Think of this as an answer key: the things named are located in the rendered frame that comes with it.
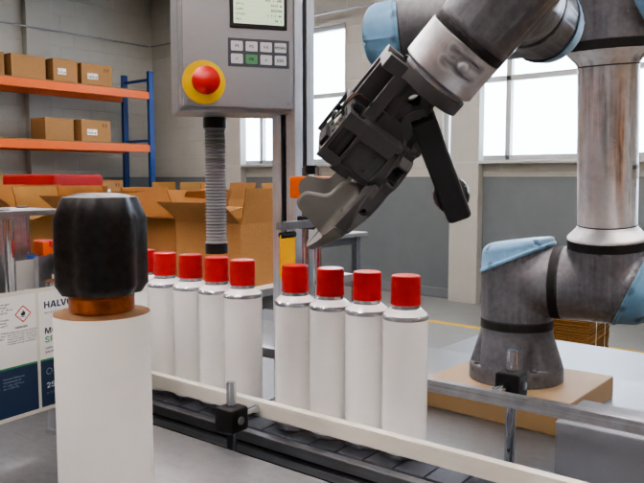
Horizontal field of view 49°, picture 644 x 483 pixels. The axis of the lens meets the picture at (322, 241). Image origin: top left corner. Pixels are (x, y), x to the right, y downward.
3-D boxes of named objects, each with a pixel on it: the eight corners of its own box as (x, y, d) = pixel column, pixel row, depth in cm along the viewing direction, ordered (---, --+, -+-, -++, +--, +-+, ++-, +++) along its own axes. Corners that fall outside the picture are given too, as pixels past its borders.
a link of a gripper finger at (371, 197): (333, 210, 72) (387, 147, 69) (346, 218, 73) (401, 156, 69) (333, 232, 68) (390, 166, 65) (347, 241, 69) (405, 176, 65)
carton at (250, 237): (147, 284, 276) (144, 187, 272) (234, 269, 317) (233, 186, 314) (226, 293, 252) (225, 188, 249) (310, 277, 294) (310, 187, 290)
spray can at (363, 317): (336, 445, 83) (336, 272, 81) (356, 431, 87) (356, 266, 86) (377, 453, 80) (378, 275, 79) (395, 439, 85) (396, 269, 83)
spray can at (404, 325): (371, 452, 81) (373, 274, 79) (400, 440, 84) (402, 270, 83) (407, 465, 77) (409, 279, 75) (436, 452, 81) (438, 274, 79)
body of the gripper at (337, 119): (312, 131, 72) (389, 35, 67) (379, 178, 74) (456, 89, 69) (310, 161, 65) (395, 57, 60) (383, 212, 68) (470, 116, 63)
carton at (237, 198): (189, 228, 571) (188, 182, 567) (230, 225, 602) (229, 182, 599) (219, 231, 544) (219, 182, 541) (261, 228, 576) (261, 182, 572)
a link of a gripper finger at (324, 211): (272, 221, 73) (327, 155, 69) (318, 252, 74) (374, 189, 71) (269, 237, 70) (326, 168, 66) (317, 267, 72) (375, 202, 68)
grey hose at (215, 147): (199, 253, 111) (197, 117, 109) (217, 251, 114) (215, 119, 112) (216, 254, 109) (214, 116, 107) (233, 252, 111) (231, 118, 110)
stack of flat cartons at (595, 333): (493, 350, 490) (494, 305, 487) (519, 335, 533) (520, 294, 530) (588, 364, 453) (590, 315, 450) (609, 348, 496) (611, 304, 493)
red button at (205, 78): (190, 67, 97) (193, 64, 94) (217, 68, 98) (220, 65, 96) (190, 95, 98) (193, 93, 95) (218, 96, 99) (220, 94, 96)
